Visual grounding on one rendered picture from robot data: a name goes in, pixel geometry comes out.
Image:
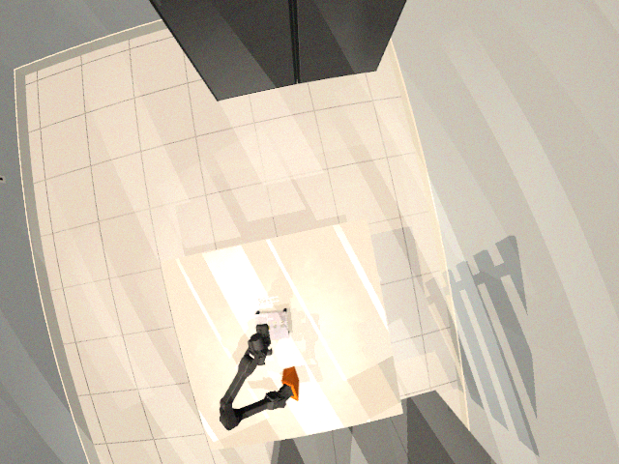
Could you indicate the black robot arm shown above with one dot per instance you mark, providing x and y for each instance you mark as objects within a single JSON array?
[{"x": 231, "y": 417}]

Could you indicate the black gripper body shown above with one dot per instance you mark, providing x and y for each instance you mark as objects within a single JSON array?
[{"x": 263, "y": 329}]

